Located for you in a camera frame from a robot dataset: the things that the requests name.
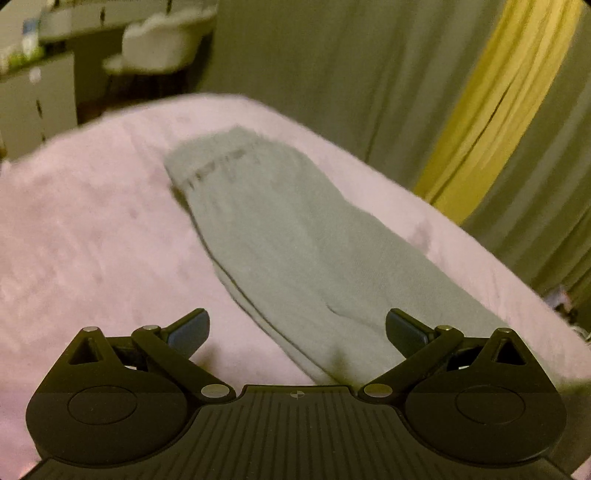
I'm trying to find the white chair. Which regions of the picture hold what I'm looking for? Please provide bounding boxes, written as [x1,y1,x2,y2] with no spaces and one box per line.
[102,8,218,75]

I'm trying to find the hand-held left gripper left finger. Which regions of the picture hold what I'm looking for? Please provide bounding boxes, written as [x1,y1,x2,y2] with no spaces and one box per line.
[67,308,237,407]

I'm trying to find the pink bed sheet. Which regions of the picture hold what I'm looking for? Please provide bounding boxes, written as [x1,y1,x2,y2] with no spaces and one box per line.
[0,92,591,480]

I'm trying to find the pale desk cabinet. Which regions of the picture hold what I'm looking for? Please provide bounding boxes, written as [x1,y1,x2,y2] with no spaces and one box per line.
[0,13,126,158]

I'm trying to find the grey-green curtain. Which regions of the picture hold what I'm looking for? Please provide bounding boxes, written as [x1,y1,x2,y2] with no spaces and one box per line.
[210,0,509,163]
[462,28,591,306]

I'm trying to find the yellow curtain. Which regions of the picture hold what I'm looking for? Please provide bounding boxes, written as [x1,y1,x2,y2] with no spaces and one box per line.
[413,0,583,227]

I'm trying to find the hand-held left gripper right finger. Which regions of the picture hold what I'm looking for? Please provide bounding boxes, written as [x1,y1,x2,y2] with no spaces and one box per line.
[358,308,533,406]

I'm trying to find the grey pants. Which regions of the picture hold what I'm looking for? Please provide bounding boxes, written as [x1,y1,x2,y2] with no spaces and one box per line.
[164,126,509,387]

